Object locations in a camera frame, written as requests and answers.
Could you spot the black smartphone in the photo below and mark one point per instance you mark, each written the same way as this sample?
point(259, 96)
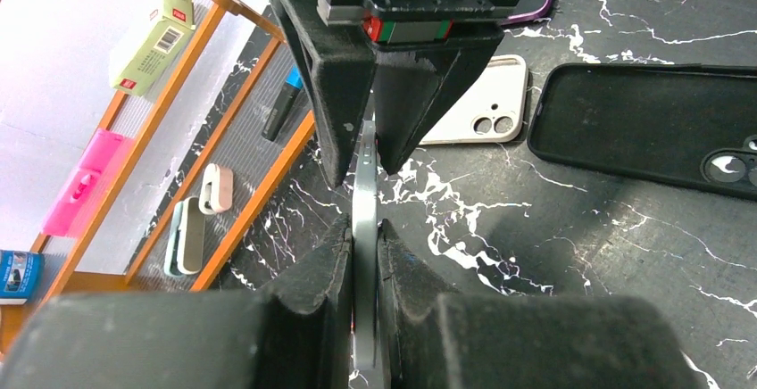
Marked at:
point(365, 231)

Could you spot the black phone case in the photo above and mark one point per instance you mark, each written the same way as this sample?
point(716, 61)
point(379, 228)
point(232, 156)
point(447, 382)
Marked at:
point(691, 125)

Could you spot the blue white round jar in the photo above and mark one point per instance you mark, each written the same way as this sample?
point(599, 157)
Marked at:
point(20, 273)

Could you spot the teal grey stapler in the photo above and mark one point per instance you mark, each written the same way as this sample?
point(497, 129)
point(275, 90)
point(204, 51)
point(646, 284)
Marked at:
point(185, 247)

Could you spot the orange wooden shelf rack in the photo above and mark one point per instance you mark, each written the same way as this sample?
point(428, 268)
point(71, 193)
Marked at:
point(55, 94)

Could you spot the white cardboard box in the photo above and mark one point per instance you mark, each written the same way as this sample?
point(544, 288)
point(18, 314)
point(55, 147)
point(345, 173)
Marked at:
point(150, 45)

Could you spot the pink phone case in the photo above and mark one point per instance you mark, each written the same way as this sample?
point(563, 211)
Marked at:
point(491, 110)

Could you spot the pink plastic tool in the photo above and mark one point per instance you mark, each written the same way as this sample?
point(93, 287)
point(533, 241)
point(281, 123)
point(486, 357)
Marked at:
point(80, 196)

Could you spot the black blue marker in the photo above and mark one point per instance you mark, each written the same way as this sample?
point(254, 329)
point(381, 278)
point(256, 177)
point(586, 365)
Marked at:
point(284, 103)

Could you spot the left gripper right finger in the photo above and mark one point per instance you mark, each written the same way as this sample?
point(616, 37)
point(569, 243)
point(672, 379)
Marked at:
point(437, 335)

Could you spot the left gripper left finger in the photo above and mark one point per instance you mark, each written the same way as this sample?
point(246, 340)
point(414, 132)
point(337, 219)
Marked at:
point(293, 332)

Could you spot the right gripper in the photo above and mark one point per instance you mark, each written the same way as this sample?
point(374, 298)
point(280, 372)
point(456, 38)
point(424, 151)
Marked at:
point(414, 86)

